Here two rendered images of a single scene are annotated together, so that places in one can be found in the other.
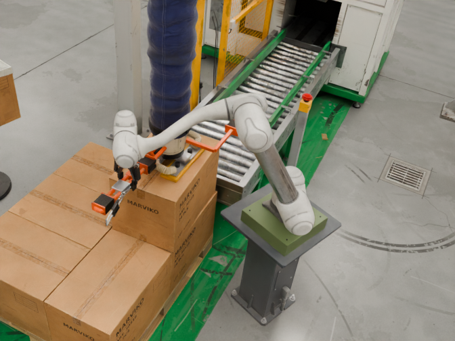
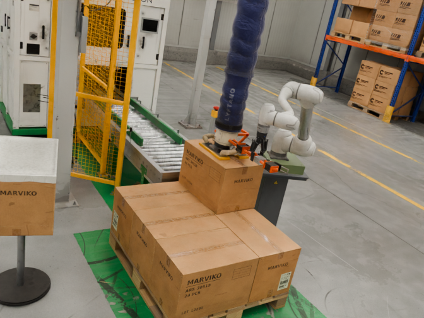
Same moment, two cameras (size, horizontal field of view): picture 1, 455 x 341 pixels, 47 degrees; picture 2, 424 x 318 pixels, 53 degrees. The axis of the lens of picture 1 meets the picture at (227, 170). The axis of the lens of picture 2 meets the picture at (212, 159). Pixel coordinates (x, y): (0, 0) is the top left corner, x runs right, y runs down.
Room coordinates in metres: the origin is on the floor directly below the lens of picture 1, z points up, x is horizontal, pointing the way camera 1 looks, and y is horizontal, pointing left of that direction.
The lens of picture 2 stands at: (0.49, 3.17, 2.15)
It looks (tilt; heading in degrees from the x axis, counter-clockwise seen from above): 21 degrees down; 304
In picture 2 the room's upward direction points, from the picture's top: 11 degrees clockwise
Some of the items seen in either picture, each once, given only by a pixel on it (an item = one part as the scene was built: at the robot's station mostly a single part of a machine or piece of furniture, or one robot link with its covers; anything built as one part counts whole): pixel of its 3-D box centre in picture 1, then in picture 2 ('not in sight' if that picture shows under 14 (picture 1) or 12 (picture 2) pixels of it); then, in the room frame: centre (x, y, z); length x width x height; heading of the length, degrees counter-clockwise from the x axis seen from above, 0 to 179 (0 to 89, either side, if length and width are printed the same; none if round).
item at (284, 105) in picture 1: (306, 81); (154, 117); (3.95, -0.58, 0.60); 1.60 x 0.10 x 0.09; 159
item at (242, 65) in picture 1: (225, 88); (117, 136); (3.83, 0.10, 0.50); 2.31 x 0.05 x 0.19; 159
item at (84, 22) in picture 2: not in sight; (81, 33); (3.64, 0.80, 1.62); 0.20 x 0.05 x 0.30; 159
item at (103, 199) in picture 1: (103, 203); (270, 166); (1.72, 0.56, 1.07); 0.08 x 0.07 x 0.05; 159
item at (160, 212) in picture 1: (167, 184); (219, 173); (2.27, 0.34, 0.74); 0.60 x 0.40 x 0.40; 162
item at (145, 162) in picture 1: (144, 163); (243, 148); (2.05, 0.43, 1.07); 0.10 x 0.08 x 0.06; 69
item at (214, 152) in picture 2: not in sight; (214, 149); (2.32, 0.43, 0.97); 0.34 x 0.10 x 0.05; 159
